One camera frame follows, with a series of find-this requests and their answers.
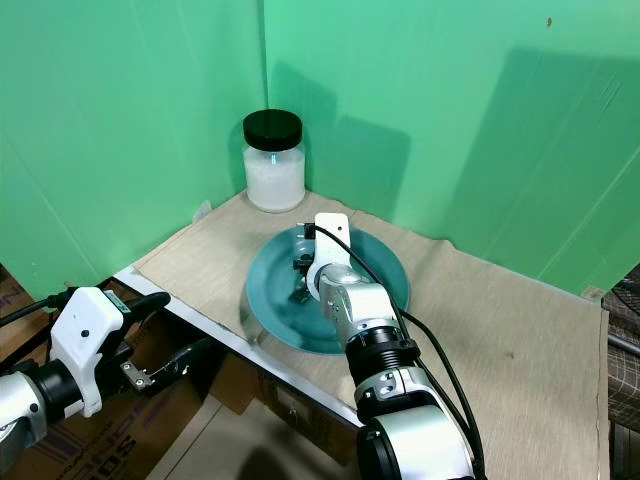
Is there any teal round plate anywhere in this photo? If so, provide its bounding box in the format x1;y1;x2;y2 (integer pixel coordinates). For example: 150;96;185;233
244;225;412;357

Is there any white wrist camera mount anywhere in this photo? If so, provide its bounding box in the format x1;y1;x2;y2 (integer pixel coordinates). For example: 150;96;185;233
49;286;132;417
307;212;354;293

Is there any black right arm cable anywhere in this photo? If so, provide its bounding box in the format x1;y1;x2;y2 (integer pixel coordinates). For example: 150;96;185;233
304;224;488;471

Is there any dark metal rack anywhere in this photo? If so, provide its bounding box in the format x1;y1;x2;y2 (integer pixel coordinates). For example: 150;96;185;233
604;262;640;480

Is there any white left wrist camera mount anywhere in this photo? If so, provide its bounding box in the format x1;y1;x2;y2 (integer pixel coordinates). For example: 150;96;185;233
49;286;132;417

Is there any beige woven table mat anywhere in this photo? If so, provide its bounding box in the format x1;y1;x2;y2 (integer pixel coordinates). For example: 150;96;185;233
135;189;613;480

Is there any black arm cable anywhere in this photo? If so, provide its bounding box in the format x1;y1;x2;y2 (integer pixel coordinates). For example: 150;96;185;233
0;293;73;328
304;224;488;471

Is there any glass jar with black lid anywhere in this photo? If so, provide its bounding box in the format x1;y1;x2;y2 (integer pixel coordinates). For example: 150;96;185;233
242;108;308;213

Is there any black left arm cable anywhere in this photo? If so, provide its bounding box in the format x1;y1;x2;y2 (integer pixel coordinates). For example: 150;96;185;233
0;293;73;328

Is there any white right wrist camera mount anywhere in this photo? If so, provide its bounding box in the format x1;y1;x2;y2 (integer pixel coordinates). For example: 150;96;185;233
307;212;354;293

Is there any printed brown cardboard box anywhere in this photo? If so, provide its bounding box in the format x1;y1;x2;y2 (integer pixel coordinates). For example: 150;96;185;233
0;268;161;480

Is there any green backdrop board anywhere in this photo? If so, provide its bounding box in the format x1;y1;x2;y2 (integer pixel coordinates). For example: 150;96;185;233
0;0;268;303
263;0;640;298

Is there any cardboard box with white label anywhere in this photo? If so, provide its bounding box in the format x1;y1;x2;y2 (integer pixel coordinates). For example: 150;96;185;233
205;352;363;467

